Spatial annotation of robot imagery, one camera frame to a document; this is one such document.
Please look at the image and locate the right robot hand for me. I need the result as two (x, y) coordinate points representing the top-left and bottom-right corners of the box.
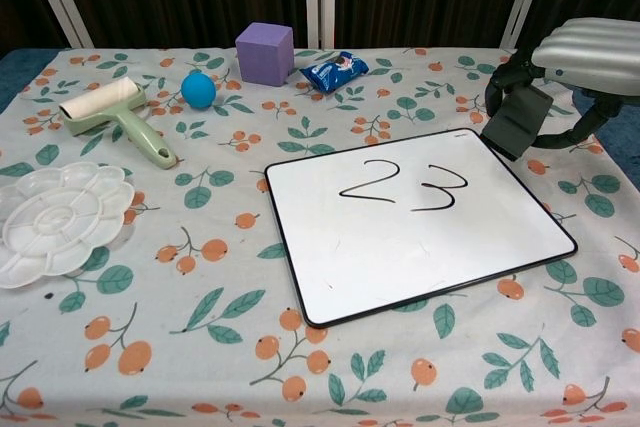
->
(482, 17), (640, 151)

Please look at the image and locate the dark grey board eraser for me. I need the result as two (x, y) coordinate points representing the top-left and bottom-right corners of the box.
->
(481, 84), (555, 162)

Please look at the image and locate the white dry-erase board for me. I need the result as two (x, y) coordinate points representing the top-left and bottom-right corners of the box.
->
(263, 128), (579, 330)

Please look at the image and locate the blue cookie packet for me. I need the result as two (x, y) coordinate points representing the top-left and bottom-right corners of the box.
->
(298, 50), (370, 95)

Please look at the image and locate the purple foam cube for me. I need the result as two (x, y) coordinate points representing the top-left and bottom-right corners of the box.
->
(234, 21), (295, 87)

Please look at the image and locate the blue ball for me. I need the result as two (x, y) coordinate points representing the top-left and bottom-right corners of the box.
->
(180, 71), (218, 110)

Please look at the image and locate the green lint roller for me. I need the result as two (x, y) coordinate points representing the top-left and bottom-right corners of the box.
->
(58, 77), (178, 171)

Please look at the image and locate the floral tablecloth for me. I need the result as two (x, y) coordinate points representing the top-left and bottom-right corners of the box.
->
(0, 46), (640, 427)

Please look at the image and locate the white flower paint palette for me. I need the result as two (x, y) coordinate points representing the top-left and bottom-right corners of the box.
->
(0, 161), (137, 290)

